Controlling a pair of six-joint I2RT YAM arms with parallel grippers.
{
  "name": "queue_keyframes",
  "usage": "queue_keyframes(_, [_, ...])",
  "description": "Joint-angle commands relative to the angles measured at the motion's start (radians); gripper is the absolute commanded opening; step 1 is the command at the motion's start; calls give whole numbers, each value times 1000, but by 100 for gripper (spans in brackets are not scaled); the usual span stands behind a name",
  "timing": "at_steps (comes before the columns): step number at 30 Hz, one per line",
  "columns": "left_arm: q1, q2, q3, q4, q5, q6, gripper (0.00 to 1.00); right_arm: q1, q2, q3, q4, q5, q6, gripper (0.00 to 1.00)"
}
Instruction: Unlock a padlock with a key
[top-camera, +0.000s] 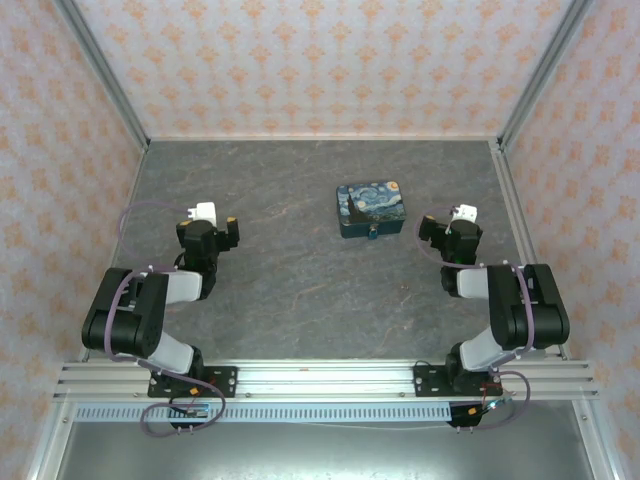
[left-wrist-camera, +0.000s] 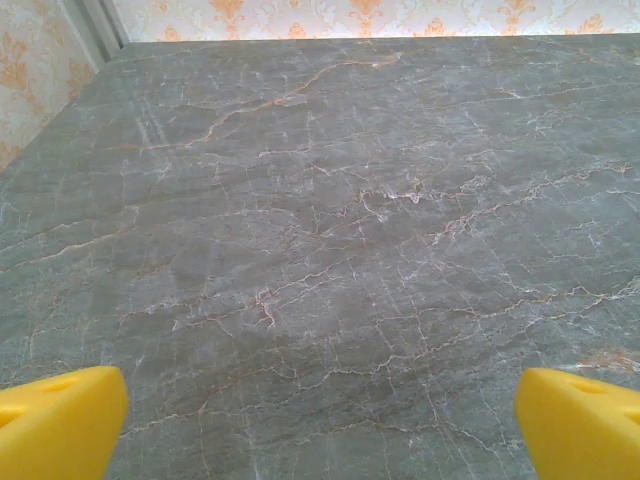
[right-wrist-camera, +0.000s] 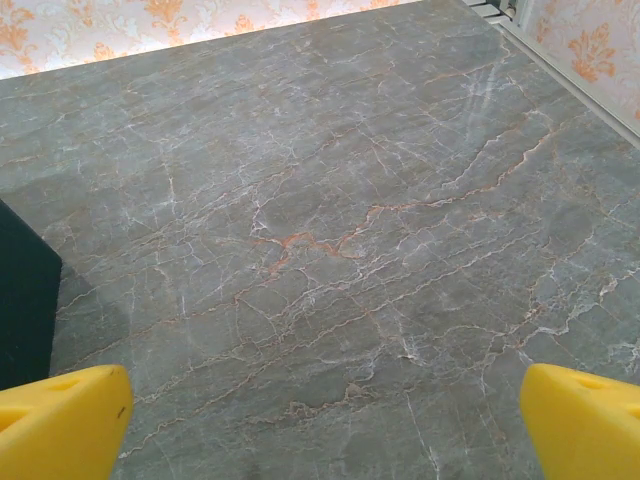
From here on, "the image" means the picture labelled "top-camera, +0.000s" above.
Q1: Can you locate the starry night painted tin box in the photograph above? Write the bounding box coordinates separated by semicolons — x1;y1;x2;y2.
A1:
335;182;410;240

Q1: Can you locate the grey metal sheet panel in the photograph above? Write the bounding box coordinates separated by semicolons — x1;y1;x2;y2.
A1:
53;422;594;480

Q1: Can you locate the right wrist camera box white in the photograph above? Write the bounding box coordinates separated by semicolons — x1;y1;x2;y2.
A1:
451;202;479;225

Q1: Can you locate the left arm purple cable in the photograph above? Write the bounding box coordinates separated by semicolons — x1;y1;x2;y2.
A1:
106;200;227;438

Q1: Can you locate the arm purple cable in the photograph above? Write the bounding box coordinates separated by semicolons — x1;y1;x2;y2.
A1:
106;200;227;438
416;213;539;432

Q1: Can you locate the aluminium side rail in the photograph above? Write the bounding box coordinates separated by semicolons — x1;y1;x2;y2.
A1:
489;139;571;361

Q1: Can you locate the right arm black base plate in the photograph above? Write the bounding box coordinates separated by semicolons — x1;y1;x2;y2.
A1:
413;364;503;399

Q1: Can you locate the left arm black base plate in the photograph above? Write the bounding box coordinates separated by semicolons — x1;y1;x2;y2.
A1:
148;365;239;399

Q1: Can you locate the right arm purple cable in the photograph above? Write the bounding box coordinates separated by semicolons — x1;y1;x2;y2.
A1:
416;213;539;432

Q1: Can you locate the aluminium frame post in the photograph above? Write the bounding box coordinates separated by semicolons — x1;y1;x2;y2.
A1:
53;0;151;152
498;0;597;152

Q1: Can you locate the long aluminium mounting rail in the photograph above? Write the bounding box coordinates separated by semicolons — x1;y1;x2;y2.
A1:
53;358;600;402

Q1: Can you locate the black cable clamp bracket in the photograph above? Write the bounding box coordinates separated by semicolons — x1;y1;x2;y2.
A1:
168;418;211;435
446;417;482;435

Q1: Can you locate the grey slotted cable duct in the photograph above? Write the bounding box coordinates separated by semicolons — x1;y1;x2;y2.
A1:
74;403;454;424

